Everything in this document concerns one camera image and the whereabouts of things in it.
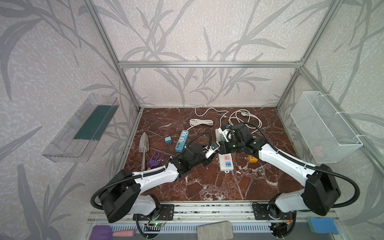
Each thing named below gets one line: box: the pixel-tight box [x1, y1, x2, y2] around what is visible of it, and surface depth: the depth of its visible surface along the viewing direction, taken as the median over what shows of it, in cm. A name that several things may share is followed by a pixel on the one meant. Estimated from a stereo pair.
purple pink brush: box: [89, 225, 136, 240], surface depth 69 cm
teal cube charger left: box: [164, 136, 173, 146], surface depth 101 cm
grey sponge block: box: [197, 220, 234, 240], surface depth 68 cm
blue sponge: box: [307, 217, 340, 235], surface depth 70 cm
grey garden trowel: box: [138, 132, 150, 171], surface depth 98 cm
